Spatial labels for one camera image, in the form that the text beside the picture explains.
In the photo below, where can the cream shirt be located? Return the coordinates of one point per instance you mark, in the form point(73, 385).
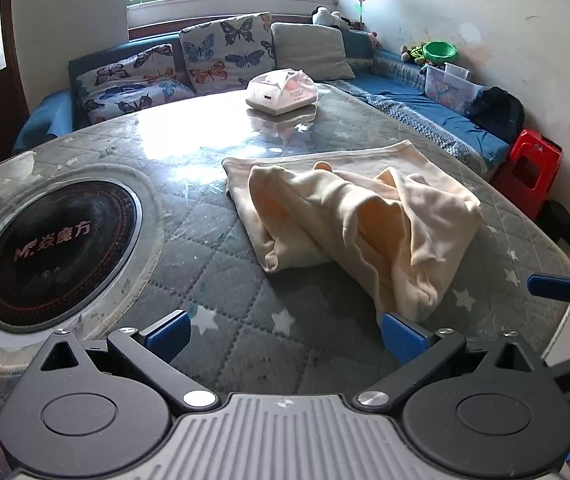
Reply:
point(340, 220)

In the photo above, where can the green plastic bowl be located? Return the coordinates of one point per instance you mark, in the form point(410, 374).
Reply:
point(440, 51)

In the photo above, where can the blue corner sofa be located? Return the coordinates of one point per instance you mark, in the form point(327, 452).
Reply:
point(415, 110)

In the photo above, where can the green brown stuffed toy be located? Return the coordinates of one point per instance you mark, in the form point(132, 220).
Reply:
point(412, 54)

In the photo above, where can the round black induction cooktop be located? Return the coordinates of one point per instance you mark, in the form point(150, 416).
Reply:
point(60, 255)

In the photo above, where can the clear plastic storage box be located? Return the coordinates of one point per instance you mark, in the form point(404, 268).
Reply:
point(450, 87)

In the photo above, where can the small pink plush toy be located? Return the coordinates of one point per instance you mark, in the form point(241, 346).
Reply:
point(373, 39)

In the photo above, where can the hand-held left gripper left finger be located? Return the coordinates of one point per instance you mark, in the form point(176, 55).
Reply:
point(167, 336)

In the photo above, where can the white plush toy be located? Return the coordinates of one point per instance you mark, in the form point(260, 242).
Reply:
point(326, 16)

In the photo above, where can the grey pillow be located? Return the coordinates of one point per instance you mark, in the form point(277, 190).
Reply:
point(310, 50)

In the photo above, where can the butterfly print cushion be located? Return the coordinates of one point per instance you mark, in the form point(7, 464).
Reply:
point(225, 50)
point(130, 85)

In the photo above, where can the pink patterned tissue pack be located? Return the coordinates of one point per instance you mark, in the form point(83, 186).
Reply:
point(285, 92)

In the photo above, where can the red plastic stool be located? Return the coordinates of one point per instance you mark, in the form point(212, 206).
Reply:
point(525, 170)

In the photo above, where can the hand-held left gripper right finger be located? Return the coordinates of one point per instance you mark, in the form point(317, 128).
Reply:
point(400, 335)

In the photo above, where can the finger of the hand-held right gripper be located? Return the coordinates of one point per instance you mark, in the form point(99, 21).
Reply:
point(555, 287)

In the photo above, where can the black backpack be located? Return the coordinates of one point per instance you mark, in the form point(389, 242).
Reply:
point(497, 112)

